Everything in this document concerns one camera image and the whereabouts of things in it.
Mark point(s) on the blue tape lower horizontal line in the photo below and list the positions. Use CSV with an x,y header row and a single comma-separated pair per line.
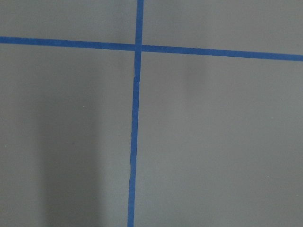
x,y
150,48

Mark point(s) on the blue tape centre vertical line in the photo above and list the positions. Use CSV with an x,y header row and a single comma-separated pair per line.
x,y
135,112

